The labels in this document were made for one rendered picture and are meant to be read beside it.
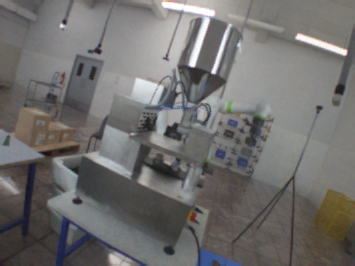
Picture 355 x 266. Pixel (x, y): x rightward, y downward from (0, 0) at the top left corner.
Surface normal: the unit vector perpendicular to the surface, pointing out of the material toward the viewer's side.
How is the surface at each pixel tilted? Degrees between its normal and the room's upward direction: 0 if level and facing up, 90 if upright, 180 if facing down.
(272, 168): 90
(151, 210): 90
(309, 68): 90
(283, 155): 90
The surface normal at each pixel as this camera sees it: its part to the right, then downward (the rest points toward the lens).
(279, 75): -0.27, 0.05
